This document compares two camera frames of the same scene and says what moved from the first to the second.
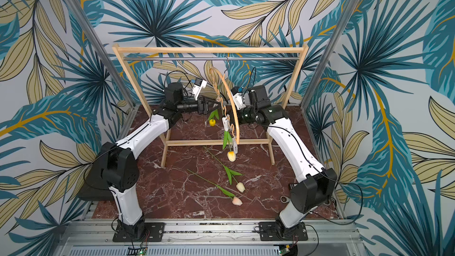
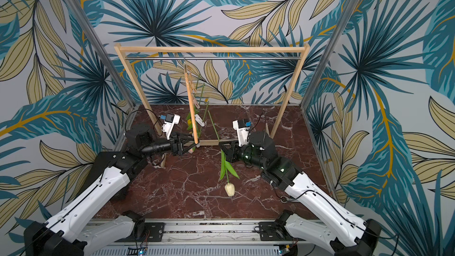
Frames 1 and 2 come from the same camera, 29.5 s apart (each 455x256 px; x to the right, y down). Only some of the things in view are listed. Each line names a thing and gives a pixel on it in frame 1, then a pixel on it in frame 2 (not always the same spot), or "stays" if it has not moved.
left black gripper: x=204 y=102 → x=179 y=149
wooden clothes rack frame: x=164 y=139 stays
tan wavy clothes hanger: x=222 y=104 → x=191 y=91
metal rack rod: x=211 y=58 stays
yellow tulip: x=212 y=121 → x=189 y=121
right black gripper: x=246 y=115 → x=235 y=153
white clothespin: x=226 y=122 → x=199 y=120
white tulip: x=240 y=186 → x=229 y=189
